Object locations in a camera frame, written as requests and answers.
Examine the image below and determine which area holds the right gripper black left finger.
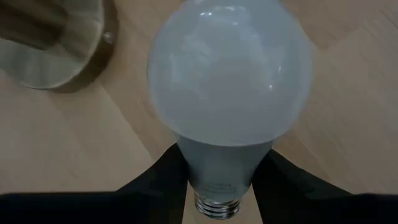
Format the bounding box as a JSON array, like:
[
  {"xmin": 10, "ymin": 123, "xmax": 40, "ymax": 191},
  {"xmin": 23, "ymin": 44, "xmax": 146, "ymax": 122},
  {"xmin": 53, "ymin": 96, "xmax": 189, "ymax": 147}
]
[{"xmin": 0, "ymin": 143, "xmax": 190, "ymax": 224}]

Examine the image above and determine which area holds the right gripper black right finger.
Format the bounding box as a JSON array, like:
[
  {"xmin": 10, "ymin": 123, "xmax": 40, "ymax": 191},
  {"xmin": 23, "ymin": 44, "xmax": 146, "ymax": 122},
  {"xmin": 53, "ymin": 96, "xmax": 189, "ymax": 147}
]
[{"xmin": 251, "ymin": 149, "xmax": 398, "ymax": 224}]

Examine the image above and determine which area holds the white light bulb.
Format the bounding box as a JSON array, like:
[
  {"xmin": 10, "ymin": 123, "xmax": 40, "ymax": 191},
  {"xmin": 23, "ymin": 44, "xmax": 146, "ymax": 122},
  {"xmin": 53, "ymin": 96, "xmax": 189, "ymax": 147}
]
[{"xmin": 147, "ymin": 0, "xmax": 313, "ymax": 220}]

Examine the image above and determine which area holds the brass lamp socket base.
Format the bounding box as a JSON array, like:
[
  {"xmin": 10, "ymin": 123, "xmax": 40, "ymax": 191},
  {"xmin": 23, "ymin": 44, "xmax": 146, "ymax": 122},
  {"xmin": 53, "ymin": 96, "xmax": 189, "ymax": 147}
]
[{"xmin": 0, "ymin": 0, "xmax": 119, "ymax": 94}]

